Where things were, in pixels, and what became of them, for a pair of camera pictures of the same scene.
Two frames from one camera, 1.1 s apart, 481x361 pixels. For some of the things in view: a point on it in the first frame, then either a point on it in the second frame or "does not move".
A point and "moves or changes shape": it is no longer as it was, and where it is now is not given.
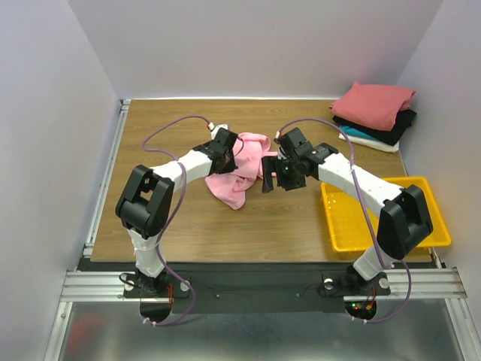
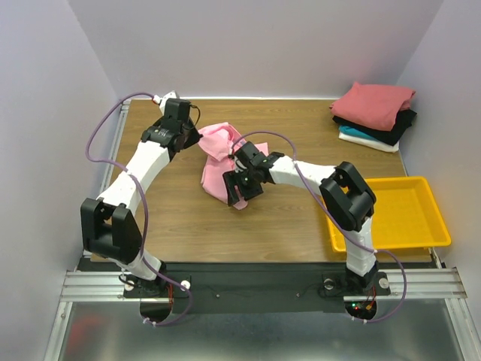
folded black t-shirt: (390, 137) does not move
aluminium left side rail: (106, 178) does not move
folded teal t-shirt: (356, 133) does not move
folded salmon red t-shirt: (373, 106) does not move
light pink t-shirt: (231, 186) moves or changes shape
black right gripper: (282, 174) to (243, 182)
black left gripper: (231, 167) to (195, 137)
